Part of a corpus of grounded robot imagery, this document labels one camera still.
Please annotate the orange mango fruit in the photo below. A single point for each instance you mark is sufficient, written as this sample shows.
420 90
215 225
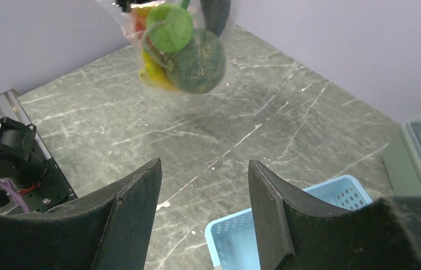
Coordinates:
139 18

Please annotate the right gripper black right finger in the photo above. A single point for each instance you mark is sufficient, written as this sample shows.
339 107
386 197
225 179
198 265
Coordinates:
295 230

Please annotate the yellow banana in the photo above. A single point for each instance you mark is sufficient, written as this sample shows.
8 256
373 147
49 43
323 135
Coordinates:
153 75

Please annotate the light blue plastic basket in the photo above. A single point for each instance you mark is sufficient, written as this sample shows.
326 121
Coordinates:
231 240

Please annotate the green chili pepper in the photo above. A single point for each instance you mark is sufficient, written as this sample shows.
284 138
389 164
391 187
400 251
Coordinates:
184 4

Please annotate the netted green melon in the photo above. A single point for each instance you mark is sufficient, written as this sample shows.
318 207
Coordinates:
200 66

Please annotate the green custard apple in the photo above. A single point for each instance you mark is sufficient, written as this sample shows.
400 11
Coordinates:
169 31

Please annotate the purple eggplant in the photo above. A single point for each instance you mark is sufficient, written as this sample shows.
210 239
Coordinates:
215 14

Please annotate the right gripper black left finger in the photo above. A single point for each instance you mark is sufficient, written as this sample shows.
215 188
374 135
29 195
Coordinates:
109 228

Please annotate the clear zip top bag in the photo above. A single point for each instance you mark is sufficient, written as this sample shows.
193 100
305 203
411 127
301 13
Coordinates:
121 13

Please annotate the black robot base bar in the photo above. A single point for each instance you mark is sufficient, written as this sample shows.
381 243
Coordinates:
28 172

